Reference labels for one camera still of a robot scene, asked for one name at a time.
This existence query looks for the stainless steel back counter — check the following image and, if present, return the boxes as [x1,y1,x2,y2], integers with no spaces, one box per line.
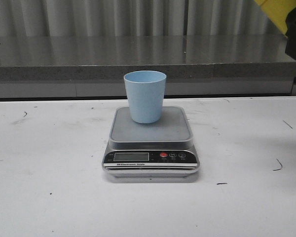
[0,35,296,99]

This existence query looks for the silver digital kitchen scale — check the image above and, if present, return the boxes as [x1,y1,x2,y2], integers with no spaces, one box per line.
[102,106,200,178]

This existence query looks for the yellow squeeze bottle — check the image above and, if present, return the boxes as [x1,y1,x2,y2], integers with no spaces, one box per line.
[254,0,296,35]

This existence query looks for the light blue plastic cup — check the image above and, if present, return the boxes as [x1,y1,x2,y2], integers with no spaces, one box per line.
[124,71,167,124]

